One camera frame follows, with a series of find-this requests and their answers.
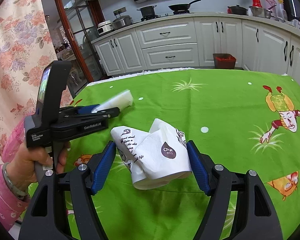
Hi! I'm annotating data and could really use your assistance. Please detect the pink sleeve forearm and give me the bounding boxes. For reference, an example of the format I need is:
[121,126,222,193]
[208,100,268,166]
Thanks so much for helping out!
[0,119,30,231]

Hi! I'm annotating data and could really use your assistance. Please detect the glass wooden door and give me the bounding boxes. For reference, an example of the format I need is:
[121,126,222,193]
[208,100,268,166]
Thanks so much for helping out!
[41,0,106,97]

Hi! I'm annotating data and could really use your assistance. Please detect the white lower cabinets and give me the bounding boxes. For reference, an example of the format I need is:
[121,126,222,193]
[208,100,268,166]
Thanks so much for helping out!
[93,13,300,85]

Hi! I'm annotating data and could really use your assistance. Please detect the black frying pan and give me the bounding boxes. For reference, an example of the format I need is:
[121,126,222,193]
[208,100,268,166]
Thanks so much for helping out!
[168,0,201,15]

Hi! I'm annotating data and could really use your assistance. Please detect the white rice cooker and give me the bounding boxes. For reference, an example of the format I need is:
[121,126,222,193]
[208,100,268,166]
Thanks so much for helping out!
[97,21,114,36]

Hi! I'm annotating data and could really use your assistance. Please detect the floral curtain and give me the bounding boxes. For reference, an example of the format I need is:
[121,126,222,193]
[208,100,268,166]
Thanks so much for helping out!
[0,0,75,156]

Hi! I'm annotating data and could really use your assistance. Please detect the printed paper cup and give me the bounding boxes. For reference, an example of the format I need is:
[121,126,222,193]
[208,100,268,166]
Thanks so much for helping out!
[110,118,192,190]

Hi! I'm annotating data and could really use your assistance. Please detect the black stock pot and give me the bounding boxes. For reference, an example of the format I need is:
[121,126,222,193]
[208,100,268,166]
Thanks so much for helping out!
[138,5,157,22]

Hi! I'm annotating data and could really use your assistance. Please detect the red floor bin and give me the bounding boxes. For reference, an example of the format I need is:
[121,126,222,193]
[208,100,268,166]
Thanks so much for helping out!
[213,53,236,69]

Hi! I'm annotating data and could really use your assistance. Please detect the white wipes pack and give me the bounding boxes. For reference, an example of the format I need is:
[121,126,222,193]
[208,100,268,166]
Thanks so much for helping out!
[91,90,134,113]

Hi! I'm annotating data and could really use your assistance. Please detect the green cartoon tablecloth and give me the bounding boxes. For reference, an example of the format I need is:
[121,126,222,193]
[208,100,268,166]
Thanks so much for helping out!
[20,67,300,240]

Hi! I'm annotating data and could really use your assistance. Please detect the person's left hand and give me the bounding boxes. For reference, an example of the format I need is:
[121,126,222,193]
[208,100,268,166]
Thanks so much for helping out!
[6,141,72,193]

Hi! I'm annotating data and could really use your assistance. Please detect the black casserole pot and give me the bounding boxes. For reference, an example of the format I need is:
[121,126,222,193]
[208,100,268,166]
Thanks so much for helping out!
[227,5,248,16]

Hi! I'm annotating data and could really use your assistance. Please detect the steel bowl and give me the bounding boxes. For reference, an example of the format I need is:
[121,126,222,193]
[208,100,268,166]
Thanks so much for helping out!
[249,6,271,19]

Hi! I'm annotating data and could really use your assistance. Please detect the steel pressure cooker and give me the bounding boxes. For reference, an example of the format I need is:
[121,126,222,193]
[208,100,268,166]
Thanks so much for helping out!
[112,15,133,30]

